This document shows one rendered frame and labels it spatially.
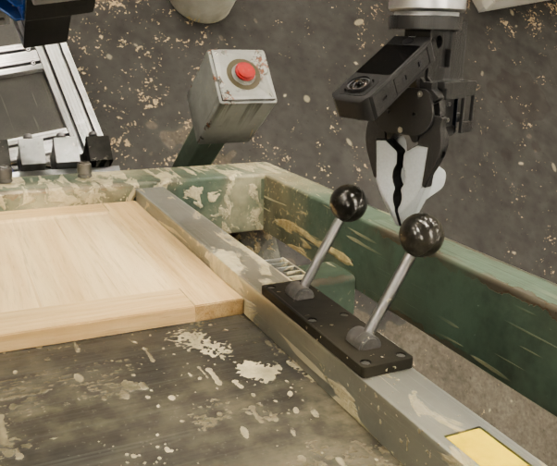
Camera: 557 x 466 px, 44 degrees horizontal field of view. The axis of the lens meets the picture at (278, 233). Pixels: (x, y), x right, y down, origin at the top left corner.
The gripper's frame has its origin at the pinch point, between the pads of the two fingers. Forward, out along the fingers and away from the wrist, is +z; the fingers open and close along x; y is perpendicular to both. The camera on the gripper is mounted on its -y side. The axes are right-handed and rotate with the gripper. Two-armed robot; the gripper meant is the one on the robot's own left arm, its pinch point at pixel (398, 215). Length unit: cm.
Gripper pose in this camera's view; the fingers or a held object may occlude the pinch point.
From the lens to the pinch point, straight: 72.9
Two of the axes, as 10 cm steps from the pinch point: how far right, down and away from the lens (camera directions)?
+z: -0.2, 9.6, 2.8
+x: -7.1, -2.1, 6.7
